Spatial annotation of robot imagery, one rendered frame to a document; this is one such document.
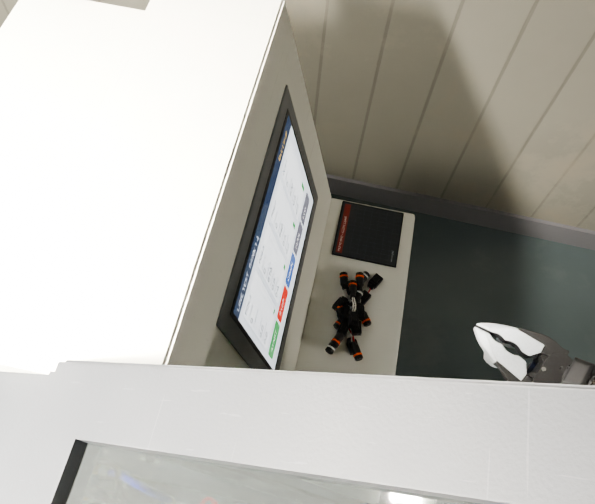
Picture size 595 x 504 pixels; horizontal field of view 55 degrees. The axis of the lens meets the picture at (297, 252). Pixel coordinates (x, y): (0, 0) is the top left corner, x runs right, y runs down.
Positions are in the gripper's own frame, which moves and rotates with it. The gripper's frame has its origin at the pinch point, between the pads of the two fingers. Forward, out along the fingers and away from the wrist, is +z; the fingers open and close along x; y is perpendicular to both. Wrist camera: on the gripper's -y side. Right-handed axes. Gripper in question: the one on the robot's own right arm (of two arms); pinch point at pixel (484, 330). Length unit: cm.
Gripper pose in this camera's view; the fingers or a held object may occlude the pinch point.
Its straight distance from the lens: 85.1
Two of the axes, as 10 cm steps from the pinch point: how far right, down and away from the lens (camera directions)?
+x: 6.3, -7.3, 2.7
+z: -7.8, -5.7, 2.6
